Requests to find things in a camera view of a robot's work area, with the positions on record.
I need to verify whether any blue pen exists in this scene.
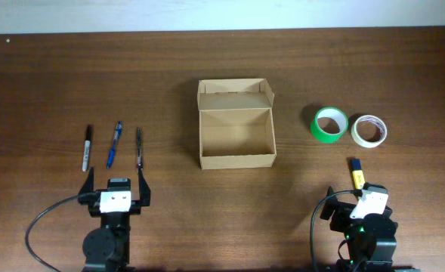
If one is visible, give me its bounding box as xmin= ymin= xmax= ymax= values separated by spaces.
xmin=107 ymin=121 xmax=122 ymax=169

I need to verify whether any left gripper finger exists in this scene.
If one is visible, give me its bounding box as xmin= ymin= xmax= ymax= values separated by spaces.
xmin=78 ymin=167 xmax=94 ymax=206
xmin=138 ymin=168 xmax=151 ymax=207

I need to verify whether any black pen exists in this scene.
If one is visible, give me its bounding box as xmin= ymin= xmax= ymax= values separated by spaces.
xmin=136 ymin=127 xmax=144 ymax=169

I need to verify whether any black and white marker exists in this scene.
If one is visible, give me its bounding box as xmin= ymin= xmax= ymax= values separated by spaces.
xmin=82 ymin=125 xmax=92 ymax=172

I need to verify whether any cream masking tape roll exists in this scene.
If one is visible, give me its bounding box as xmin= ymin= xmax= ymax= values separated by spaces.
xmin=351 ymin=115 xmax=388 ymax=148

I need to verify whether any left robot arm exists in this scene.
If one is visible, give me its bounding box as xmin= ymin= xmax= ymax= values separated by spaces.
xmin=78 ymin=166 xmax=151 ymax=272

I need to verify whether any green tape roll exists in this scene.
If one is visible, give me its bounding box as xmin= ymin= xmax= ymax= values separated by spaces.
xmin=310 ymin=107 xmax=349 ymax=144

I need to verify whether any yellow and black glue stick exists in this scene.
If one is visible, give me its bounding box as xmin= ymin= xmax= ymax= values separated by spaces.
xmin=350 ymin=159 xmax=365 ymax=190

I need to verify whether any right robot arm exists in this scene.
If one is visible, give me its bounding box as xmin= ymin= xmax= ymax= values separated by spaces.
xmin=317 ymin=183 xmax=398 ymax=271

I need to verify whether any open cardboard box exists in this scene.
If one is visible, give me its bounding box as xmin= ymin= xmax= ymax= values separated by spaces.
xmin=197 ymin=79 xmax=277 ymax=170

